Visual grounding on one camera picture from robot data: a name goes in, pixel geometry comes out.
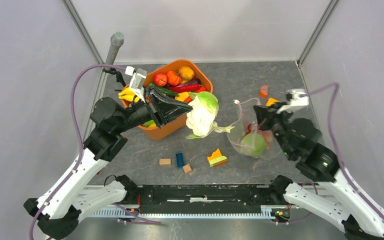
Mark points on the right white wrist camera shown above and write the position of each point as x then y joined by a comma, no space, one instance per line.
296,99

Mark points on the orange semicircle toy block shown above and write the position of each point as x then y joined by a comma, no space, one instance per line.
264,91

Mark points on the red toy apple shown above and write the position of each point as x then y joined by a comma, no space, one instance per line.
160,79

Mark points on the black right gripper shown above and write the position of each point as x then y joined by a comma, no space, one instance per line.
264,113

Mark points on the white toy cauliflower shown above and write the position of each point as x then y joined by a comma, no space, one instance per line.
201,119

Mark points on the grey microphone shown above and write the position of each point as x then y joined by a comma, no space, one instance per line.
116,41

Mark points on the orange toy carrot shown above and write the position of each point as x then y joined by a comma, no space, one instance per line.
201,89

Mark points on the red lychee bunch toy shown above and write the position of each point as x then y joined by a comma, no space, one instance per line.
250,128

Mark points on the orange green layered toy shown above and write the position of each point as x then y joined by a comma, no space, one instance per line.
217,159

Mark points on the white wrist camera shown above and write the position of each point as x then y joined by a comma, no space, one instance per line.
296,99
138,78

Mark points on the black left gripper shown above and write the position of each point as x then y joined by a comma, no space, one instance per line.
163,109

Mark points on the purple toy eggplant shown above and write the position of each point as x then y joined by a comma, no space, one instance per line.
191,82

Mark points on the clear zip top bag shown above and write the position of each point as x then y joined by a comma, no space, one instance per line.
245,116

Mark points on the red toy chili pepper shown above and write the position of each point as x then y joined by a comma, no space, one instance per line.
184,88

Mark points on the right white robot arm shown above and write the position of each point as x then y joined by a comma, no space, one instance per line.
354,213

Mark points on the orange plastic tub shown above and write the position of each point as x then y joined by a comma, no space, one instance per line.
155,133

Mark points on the yellow toy banana bunch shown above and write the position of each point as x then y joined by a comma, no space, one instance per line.
128,95

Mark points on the orange toy pumpkin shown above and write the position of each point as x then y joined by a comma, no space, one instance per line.
173,78

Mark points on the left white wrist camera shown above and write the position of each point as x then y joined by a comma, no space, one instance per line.
138,78

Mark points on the yellow toy waffle block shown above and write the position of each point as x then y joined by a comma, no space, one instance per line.
271,101

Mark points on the green toy starfruit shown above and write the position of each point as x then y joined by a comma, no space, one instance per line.
149,124

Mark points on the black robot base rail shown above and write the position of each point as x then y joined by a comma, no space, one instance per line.
203,198

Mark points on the green toy cabbage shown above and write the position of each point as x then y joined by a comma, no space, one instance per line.
253,145

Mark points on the tan wooden block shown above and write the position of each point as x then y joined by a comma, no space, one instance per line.
165,162

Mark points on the blue toy brick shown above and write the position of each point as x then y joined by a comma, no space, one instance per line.
180,162

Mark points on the green toy cucumber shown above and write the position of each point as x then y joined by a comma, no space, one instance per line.
163,90

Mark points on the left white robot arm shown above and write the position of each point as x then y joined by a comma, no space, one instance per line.
60,210

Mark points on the yellow toy bell pepper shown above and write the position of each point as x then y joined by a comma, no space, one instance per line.
182,96

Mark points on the small tan wooden cube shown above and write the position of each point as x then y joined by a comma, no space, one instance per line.
187,168

